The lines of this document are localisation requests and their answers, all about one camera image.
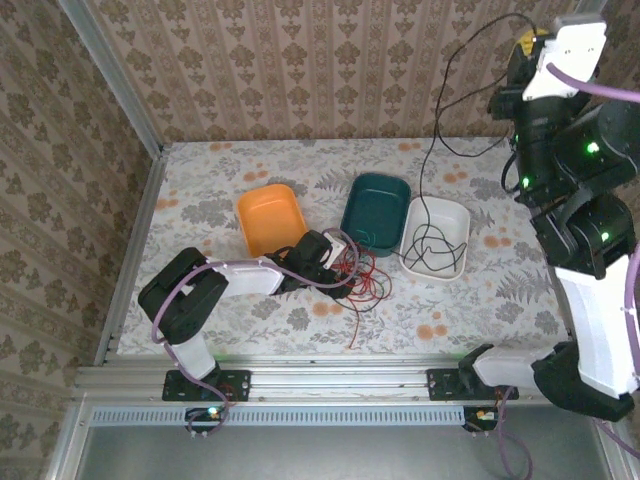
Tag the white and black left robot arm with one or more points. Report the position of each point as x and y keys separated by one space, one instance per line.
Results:
x=250 y=277

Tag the small black controller board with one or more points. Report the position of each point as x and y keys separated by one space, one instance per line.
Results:
x=205 y=417
x=480 y=417

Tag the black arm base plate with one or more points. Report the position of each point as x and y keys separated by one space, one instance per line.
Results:
x=175 y=385
x=445 y=385

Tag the white plastic tray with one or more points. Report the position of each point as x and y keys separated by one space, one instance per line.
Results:
x=445 y=215

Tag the aluminium front frame rail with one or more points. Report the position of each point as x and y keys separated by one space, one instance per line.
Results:
x=325 y=380

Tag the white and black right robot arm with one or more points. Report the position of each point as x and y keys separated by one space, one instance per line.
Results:
x=595 y=320

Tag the floral patterned table cover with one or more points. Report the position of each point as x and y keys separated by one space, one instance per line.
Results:
x=300 y=330

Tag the teal plastic tray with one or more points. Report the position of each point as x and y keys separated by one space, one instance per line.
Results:
x=375 y=205

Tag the orange plastic tray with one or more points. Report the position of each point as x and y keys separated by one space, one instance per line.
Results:
x=267 y=215

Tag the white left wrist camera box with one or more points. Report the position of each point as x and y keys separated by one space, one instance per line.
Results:
x=334 y=250

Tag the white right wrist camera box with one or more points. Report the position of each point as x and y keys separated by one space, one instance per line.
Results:
x=570 y=45

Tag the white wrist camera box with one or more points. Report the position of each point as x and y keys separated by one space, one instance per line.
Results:
x=570 y=45
x=334 y=250

